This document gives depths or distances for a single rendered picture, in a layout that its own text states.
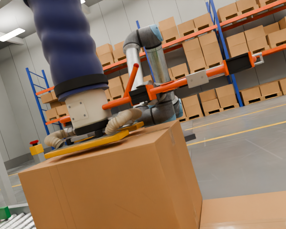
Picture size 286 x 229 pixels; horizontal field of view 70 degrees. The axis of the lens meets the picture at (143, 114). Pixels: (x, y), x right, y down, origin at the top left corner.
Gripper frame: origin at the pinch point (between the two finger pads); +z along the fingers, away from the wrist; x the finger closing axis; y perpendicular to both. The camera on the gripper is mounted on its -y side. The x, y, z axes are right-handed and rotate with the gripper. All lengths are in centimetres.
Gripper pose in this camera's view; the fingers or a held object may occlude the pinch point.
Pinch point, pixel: (148, 93)
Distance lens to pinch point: 80.5
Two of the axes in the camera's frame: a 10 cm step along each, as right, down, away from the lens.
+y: -9.1, 2.6, 3.3
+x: -2.9, -9.5, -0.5
